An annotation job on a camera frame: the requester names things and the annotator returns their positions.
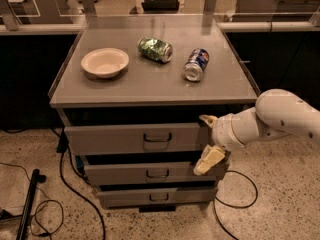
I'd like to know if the grey drawer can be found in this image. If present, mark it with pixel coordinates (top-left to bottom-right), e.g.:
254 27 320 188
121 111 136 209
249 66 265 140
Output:
65 123 209 155
84 162 229 186
98 186 217 208

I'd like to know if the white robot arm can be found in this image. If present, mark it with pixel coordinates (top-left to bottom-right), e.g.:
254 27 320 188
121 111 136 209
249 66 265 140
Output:
193 89 320 175

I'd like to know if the grey bottom drawer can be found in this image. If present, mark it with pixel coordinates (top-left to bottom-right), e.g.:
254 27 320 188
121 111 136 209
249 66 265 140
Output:
98 186 217 208

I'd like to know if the grey top drawer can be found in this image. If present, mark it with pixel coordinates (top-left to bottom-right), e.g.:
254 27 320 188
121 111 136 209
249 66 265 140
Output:
65 123 209 155

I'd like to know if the blue pepsi can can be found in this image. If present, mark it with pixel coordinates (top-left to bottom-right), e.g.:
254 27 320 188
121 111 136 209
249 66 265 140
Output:
183 48 209 82

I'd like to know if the grey middle drawer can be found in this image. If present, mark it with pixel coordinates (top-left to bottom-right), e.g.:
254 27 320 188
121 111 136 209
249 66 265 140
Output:
84 162 229 186

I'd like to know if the black floor cable left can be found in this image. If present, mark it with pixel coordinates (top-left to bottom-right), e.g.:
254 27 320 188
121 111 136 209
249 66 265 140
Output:
50 127 107 240

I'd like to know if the white bowl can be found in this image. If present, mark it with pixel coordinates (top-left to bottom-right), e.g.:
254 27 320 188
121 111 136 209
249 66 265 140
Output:
81 48 129 79

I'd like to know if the green soda can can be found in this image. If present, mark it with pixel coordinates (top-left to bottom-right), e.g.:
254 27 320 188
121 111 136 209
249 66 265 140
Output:
137 37 173 63

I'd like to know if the thin black looped cable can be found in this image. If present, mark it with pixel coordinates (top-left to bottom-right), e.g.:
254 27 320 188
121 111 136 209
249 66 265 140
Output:
0 161 65 238

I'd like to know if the black device in background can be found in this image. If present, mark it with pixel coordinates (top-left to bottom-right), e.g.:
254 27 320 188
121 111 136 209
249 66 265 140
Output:
142 0 179 11

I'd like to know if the black pole on floor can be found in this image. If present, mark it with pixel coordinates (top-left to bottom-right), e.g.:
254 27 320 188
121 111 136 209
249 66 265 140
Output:
16 169 45 240

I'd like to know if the black floor cable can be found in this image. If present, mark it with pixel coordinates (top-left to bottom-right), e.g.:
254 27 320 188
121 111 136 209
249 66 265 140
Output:
213 169 260 240
50 127 107 240

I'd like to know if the black floor cable right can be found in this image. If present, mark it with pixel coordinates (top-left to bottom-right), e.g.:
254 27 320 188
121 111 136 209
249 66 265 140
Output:
213 169 260 240

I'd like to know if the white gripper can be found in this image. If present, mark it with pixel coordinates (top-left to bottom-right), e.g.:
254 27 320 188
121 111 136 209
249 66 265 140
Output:
193 114 244 176

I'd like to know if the grey drawer cabinet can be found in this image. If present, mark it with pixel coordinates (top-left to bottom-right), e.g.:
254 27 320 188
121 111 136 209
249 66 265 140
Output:
47 14 262 214

